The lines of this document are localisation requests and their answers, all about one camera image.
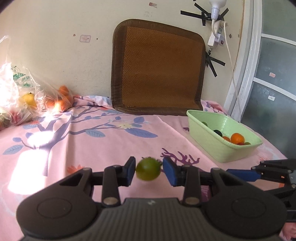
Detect green lime fruit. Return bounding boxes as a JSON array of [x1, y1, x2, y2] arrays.
[[135, 157, 162, 181]]

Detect orange tangerine in basin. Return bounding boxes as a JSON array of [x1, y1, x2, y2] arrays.
[[230, 133, 245, 145]]

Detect small orange in basin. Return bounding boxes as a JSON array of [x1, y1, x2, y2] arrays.
[[222, 136, 231, 142]]

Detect light green plastic basin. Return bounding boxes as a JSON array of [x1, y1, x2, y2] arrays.
[[187, 110, 263, 163]]

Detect dark plum in basin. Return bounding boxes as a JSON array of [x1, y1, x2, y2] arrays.
[[214, 130, 223, 137]]

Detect white framed glass door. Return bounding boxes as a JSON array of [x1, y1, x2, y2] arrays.
[[225, 1, 295, 158]]

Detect pink deer print cloth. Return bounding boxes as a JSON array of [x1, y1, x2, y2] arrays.
[[1, 96, 284, 240]]

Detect brown woven seat cushion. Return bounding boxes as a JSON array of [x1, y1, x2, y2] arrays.
[[111, 19, 206, 115]]

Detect yellow fruit in bag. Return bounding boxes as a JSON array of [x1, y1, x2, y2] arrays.
[[20, 92, 37, 108]]

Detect clear plastic fruit bag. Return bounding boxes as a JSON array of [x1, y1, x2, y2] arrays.
[[0, 34, 70, 130]]

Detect orange fruits near wall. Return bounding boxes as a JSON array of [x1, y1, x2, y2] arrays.
[[45, 85, 74, 113]]

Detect white power cable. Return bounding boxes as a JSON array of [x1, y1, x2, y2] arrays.
[[222, 21, 243, 121]]

